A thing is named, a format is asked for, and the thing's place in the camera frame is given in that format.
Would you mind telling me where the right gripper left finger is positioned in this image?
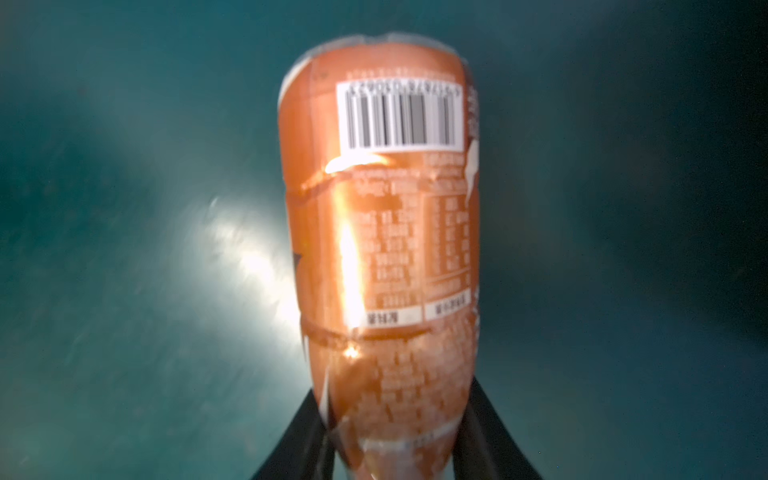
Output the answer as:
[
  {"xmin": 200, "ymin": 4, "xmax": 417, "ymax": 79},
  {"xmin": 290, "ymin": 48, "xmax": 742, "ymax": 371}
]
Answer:
[{"xmin": 251, "ymin": 390, "xmax": 336, "ymax": 480}]

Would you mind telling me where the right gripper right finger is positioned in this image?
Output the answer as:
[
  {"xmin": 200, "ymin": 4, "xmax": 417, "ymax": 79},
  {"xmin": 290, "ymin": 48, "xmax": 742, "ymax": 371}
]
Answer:
[{"xmin": 452, "ymin": 377, "xmax": 543, "ymax": 480}]

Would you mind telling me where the brown label bottle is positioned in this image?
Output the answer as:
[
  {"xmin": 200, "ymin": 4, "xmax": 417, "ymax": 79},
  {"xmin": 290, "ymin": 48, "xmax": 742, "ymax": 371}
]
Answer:
[{"xmin": 277, "ymin": 33, "xmax": 480, "ymax": 479}]

